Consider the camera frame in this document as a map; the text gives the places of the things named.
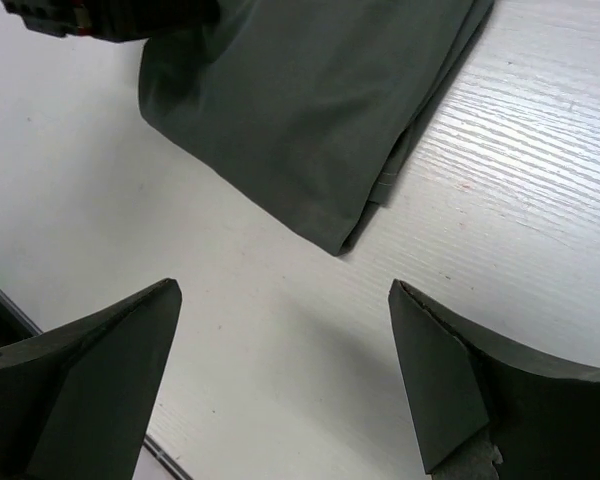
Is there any dark grey t-shirt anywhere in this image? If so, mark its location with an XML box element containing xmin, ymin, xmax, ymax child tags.
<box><xmin>138</xmin><ymin>1</ymin><xmax>493</xmax><ymax>256</ymax></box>

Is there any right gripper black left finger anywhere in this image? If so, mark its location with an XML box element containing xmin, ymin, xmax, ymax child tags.
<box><xmin>0</xmin><ymin>279</ymin><xmax>182</xmax><ymax>479</ymax></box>

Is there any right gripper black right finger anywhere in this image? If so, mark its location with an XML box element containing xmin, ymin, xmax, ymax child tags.
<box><xmin>389</xmin><ymin>280</ymin><xmax>600</xmax><ymax>479</ymax></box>

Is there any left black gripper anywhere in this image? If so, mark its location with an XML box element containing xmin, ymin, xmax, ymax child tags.
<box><xmin>2</xmin><ymin>0</ymin><xmax>220</xmax><ymax>43</ymax></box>

